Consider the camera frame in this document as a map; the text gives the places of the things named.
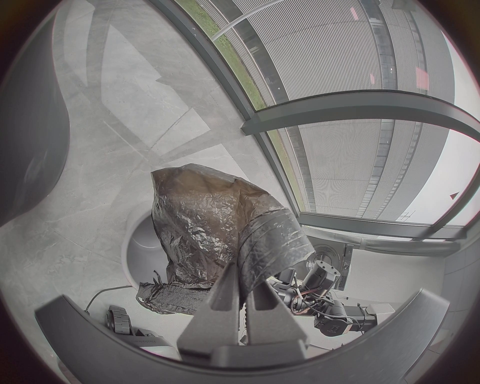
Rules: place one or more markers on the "window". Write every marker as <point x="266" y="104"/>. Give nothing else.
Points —
<point x="337" y="105"/>

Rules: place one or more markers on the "white trash bin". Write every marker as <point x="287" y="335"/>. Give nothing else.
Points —
<point x="138" y="243"/>

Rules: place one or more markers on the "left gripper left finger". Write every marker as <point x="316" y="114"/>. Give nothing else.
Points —
<point x="221" y="318"/>

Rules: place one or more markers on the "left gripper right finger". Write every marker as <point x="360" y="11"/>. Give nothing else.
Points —
<point x="273" y="322"/>

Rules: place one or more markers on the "black plastic bag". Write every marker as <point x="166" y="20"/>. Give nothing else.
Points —
<point x="198" y="217"/>

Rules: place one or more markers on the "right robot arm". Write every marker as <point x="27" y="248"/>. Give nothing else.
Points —
<point x="335" y="324"/>

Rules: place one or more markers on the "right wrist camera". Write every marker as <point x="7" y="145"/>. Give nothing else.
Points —
<point x="288" y="275"/>

